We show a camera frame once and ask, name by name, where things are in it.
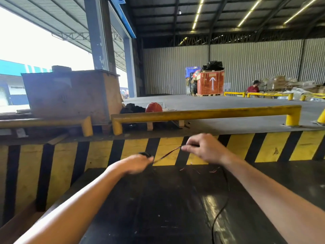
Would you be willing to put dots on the person's left hand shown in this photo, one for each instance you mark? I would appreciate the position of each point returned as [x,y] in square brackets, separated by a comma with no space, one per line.
[134,163]

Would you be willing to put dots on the person's right hand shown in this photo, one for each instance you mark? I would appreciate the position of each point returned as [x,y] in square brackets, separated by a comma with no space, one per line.
[205,148]

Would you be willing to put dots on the person's right fingers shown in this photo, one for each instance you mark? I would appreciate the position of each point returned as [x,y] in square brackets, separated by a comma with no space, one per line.
[190,147]

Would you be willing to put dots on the person's left fingers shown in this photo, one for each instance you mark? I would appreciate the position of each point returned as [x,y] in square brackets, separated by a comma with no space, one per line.
[148,160]

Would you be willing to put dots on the person's right forearm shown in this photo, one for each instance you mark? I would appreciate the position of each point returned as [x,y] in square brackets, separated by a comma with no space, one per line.
[274,198]

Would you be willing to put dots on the person's left forearm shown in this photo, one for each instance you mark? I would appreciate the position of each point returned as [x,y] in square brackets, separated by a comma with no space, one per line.
[73,205]

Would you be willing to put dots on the wooden pallet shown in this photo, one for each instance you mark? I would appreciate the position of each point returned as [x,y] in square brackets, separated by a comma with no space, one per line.
[162,123]

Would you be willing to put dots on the orange hard hat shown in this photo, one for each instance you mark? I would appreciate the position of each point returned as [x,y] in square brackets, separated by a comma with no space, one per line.
[153,107]

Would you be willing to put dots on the black cloth bundle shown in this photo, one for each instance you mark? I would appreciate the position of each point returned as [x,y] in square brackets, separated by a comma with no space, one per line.
[132,108]

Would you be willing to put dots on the red forklift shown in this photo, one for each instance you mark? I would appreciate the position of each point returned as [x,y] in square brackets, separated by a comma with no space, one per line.
[194,82]

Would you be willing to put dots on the red crate with white arrow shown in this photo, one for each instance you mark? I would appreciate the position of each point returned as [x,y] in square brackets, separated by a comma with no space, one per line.
[210,83]

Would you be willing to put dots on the blue plastic bin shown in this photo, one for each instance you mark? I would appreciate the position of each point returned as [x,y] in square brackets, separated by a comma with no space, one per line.
[191,71]

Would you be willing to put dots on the black items on crate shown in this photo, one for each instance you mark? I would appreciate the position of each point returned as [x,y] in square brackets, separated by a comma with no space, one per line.
[212,65]

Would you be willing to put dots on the large grey wooden crate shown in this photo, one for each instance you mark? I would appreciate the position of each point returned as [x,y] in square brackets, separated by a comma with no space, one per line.
[73,96]

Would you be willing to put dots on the pile of cardboard and packaging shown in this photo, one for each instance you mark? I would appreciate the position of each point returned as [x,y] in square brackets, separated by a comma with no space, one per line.
[287,83]

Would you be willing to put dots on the yellow bollard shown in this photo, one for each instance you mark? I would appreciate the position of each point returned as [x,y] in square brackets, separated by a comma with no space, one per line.
[321,116]

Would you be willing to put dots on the blue building outside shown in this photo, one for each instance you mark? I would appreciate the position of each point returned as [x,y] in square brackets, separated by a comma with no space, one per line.
[15,83]

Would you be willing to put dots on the long yellow guard rail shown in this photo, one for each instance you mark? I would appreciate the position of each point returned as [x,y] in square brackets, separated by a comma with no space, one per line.
[203,114]

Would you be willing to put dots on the yellow low barrier rail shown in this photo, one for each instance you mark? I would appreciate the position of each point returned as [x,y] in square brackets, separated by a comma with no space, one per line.
[234,93]
[312,96]
[270,95]

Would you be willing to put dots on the short yellow guard rail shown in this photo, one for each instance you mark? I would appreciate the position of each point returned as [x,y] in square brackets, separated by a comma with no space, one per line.
[50,123]

